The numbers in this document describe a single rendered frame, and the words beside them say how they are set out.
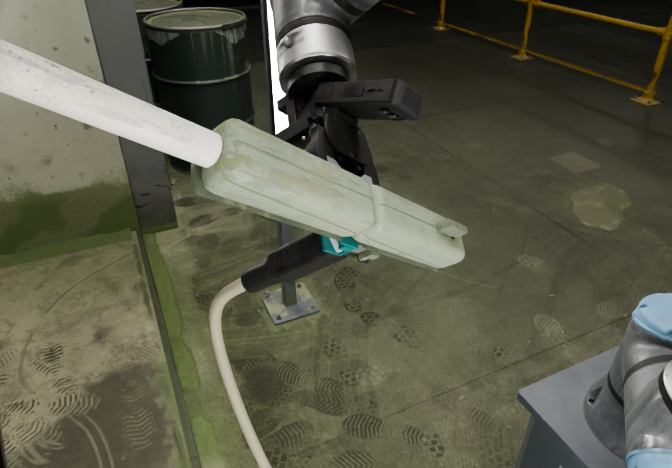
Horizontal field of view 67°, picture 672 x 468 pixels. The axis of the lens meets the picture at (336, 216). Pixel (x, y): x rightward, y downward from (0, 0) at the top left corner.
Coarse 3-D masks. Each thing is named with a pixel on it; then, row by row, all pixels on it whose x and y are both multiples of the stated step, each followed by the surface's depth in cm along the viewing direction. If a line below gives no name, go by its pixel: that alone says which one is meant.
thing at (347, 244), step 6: (324, 240) 46; (342, 240) 45; (348, 240) 46; (354, 240) 46; (324, 246) 46; (330, 246) 47; (342, 246) 46; (348, 246) 46; (354, 246) 46; (330, 252) 47; (336, 252) 47; (342, 252) 47
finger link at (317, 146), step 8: (312, 128) 50; (320, 128) 50; (312, 136) 49; (320, 136) 49; (312, 144) 49; (320, 144) 49; (328, 144) 50; (312, 152) 48; (320, 152) 48; (328, 152) 49
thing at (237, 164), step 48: (0, 48) 24; (48, 96) 26; (96, 96) 27; (144, 144) 30; (192, 144) 31; (240, 144) 33; (288, 144) 37; (240, 192) 34; (288, 192) 36; (336, 192) 39; (384, 192) 45; (384, 240) 45; (432, 240) 49
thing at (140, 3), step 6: (138, 0) 345; (144, 0) 346; (150, 0) 346; (156, 0) 345; (162, 0) 345; (168, 0) 344; (174, 0) 343; (138, 6) 326; (144, 6) 326; (150, 6) 327; (156, 6) 328; (162, 6) 328
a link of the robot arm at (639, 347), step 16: (640, 304) 83; (656, 304) 82; (640, 320) 82; (656, 320) 79; (624, 336) 87; (640, 336) 81; (656, 336) 78; (624, 352) 85; (640, 352) 80; (656, 352) 78; (624, 368) 82; (640, 368) 78; (624, 384) 80
